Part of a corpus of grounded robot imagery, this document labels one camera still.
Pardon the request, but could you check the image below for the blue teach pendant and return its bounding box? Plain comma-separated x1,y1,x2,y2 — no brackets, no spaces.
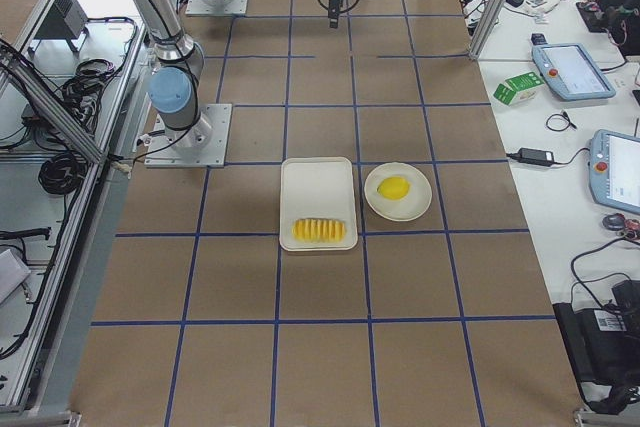
588,129,639,214
531,43,616,101

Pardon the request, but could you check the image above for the black cable bundle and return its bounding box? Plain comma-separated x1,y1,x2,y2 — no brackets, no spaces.
38,151,84,196

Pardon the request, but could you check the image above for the lower blue teach pendant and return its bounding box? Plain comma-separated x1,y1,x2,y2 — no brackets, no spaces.
588,129,639,214

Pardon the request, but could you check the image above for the black power adapter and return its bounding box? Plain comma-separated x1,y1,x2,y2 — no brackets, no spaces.
518,147,555,167

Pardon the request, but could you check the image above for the small black looped cable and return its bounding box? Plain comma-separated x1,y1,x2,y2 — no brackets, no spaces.
545,110,577,132

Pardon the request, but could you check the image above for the grey box with vents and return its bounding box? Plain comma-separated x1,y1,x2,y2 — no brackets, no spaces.
34,0,88,53

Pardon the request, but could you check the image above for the white rectangular tray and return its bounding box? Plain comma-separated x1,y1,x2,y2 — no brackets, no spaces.
279,157,358,252

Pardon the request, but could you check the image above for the upper blue teach pendant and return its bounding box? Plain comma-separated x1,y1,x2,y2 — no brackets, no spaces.
531,43,616,101

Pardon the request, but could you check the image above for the white round plate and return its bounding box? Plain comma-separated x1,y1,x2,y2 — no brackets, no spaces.
364,162,433,222

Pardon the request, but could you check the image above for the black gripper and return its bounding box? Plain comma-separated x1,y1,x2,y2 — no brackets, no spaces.
327,0,343,29

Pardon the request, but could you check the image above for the green white carton box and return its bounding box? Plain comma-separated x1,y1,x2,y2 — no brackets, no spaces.
493,71,544,106

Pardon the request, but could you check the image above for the black case on table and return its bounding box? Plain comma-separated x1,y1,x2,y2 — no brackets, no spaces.
553,302,639,415

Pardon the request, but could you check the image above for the yellow lemon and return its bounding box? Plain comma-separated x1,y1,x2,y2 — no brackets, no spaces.
377,176,411,201

